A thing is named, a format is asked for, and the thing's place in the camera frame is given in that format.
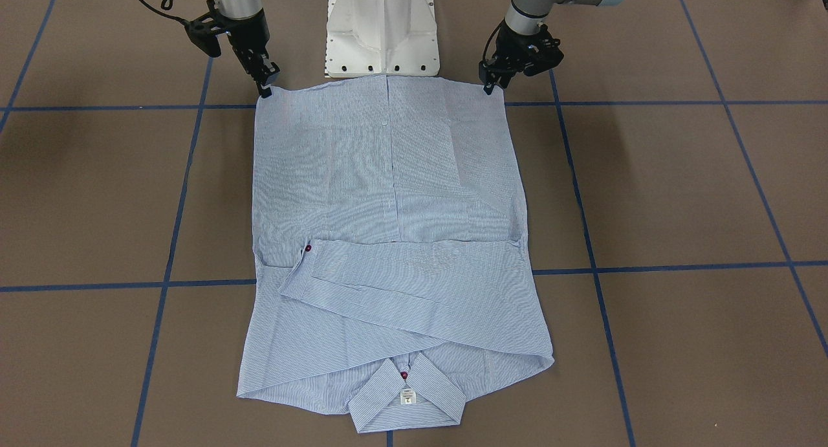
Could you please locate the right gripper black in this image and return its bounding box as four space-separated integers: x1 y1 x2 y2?
184 0 280 99

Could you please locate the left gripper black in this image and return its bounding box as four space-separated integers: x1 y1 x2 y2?
479 21 565 96

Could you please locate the light blue striped shirt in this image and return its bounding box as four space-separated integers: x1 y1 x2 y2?
236 75 555 434

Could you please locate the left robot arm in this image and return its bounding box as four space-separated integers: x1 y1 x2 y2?
478 0 624 95

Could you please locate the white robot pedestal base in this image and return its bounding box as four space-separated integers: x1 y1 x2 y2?
323 0 441 79

